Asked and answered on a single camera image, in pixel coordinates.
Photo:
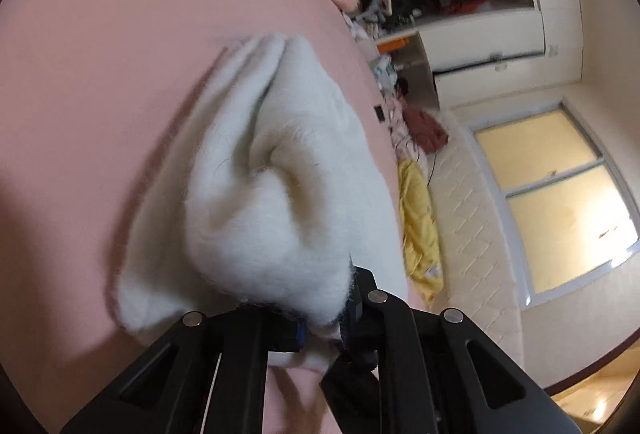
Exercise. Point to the white wardrobe cabinet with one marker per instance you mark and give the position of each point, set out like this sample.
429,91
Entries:
480,38

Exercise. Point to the small black box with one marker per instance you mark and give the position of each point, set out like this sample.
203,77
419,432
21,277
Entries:
380,113

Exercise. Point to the white fleece garment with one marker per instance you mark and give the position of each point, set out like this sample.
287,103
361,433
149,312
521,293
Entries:
250,194

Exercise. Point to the window with yellow blind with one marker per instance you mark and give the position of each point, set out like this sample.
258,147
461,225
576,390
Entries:
550,194

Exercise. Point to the maroon garment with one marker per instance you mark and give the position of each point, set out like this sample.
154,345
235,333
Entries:
425,128

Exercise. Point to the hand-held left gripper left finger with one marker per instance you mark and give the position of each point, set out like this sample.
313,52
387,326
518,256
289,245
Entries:
280,329

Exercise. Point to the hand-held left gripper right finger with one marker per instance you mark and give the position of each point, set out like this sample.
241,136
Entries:
360,309

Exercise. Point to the orange bottle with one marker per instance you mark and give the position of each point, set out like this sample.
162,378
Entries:
392,44

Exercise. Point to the yellow printed pillow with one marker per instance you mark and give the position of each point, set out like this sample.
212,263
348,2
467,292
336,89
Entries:
417,224

